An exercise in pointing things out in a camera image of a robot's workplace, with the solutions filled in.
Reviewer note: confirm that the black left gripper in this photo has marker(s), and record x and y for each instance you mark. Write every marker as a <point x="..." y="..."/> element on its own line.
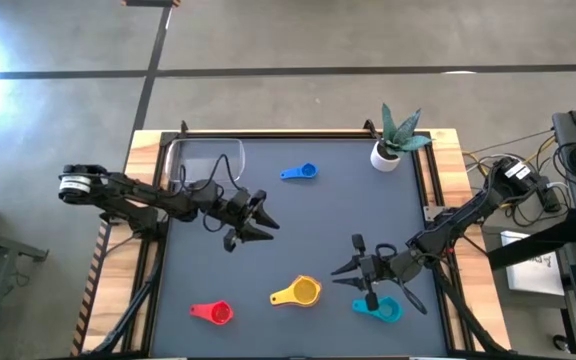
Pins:
<point x="238" y="205"/>

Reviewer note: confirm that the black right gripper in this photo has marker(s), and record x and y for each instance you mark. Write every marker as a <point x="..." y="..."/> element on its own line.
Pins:
<point x="393" y="265"/>

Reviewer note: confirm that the teal measuring cup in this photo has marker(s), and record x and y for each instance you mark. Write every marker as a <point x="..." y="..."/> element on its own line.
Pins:
<point x="390" y="311"/>

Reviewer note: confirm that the yellow measuring cup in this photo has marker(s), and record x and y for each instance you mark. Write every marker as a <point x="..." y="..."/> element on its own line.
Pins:
<point x="303" y="291"/>

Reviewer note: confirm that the blue measuring cup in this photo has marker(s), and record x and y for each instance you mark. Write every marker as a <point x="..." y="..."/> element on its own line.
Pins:
<point x="305" y="171"/>

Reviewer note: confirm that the red measuring cup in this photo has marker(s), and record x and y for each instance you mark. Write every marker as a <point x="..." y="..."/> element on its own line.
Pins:
<point x="218" y="313"/>

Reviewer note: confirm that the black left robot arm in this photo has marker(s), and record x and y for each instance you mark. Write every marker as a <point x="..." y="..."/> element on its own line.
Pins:
<point x="118" y="192"/>

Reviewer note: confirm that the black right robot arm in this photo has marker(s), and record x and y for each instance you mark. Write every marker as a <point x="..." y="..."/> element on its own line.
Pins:
<point x="463" y="215"/>

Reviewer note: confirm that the clear plastic basket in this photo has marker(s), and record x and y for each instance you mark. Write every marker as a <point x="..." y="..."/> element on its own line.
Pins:
<point x="193" y="160"/>

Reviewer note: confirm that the green plant in white pot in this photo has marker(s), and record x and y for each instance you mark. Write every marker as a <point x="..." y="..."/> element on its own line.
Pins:
<point x="385" y="157"/>

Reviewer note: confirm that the white paper sheet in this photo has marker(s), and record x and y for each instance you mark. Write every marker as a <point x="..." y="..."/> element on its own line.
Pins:
<point x="533" y="275"/>

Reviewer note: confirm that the black power strip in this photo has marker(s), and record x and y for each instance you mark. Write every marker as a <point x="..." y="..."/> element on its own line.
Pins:
<point x="550" y="200"/>

